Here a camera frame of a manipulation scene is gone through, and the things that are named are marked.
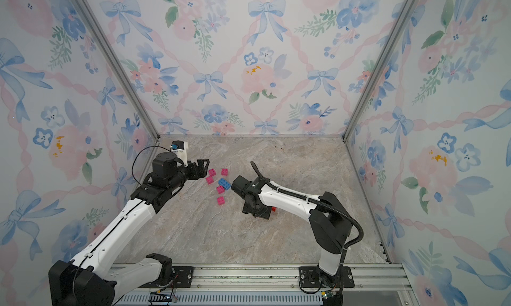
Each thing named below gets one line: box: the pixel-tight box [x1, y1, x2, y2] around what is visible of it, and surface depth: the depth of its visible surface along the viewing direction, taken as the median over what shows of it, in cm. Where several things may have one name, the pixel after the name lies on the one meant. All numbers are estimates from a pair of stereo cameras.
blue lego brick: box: [218, 178, 231, 191], surface depth 100 cm
